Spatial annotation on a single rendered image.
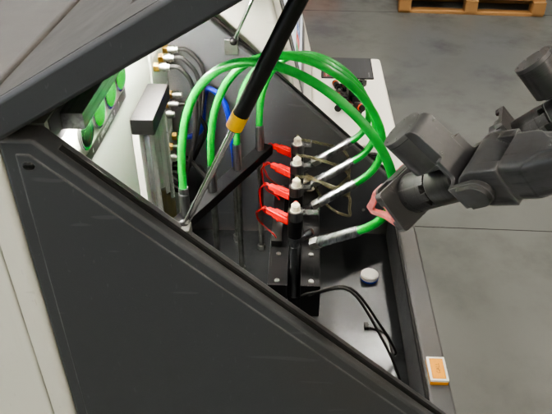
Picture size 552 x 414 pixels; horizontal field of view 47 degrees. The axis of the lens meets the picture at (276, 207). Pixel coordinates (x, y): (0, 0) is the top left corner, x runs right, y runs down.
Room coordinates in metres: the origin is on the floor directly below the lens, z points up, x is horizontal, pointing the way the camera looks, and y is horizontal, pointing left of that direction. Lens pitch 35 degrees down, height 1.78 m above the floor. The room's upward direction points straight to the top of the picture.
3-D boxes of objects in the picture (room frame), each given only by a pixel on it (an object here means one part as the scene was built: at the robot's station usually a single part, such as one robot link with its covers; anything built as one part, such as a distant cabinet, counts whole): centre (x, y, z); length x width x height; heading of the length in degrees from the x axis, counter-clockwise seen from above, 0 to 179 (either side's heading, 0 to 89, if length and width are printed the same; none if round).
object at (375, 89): (1.62, -0.21, 0.97); 0.70 x 0.22 x 0.03; 178
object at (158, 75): (1.18, 0.22, 1.20); 0.13 x 0.03 x 0.31; 178
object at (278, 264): (1.04, -0.04, 0.91); 0.34 x 0.10 x 0.15; 178
